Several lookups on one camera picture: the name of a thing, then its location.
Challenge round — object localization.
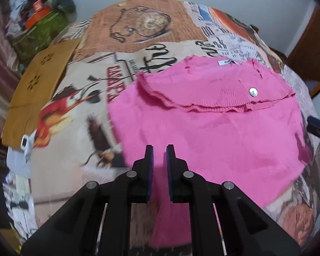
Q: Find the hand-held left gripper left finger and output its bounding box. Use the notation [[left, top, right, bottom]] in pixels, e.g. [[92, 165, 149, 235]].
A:
[[21, 144, 155, 256]]

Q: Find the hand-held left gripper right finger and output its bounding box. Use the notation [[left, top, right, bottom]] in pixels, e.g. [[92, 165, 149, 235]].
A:
[[166, 144, 302, 256]]

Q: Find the pink button cardigan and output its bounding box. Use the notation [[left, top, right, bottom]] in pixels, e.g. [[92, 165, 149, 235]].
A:
[[107, 55, 314, 248]]

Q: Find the pile of clothes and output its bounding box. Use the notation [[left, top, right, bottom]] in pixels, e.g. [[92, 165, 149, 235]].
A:
[[9, 0, 51, 19]]

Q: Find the wooden door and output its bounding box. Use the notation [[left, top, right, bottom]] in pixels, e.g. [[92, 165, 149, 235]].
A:
[[287, 5, 320, 83]]

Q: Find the printed blanket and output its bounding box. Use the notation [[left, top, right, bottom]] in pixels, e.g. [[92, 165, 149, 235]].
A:
[[5, 0, 320, 248]]

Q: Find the white cloth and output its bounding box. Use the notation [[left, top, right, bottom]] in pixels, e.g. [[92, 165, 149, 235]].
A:
[[7, 135, 36, 178]]

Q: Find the mustard yellow folded garment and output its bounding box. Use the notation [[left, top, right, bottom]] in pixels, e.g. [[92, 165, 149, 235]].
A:
[[1, 38, 83, 148]]

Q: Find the striped cloth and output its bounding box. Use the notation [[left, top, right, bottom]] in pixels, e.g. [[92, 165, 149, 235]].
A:
[[52, 18, 92, 44]]

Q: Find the green storage box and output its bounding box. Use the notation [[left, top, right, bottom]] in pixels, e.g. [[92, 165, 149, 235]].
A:
[[12, 11, 70, 62]]

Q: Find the striped pink curtain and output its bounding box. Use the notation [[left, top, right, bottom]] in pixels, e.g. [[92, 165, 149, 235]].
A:
[[0, 5, 22, 128]]

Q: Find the orange box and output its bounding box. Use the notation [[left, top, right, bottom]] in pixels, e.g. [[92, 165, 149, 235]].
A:
[[24, 7, 51, 28]]

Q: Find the grey plush toy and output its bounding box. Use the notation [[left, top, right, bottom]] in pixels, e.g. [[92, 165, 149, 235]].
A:
[[47, 0, 78, 15]]

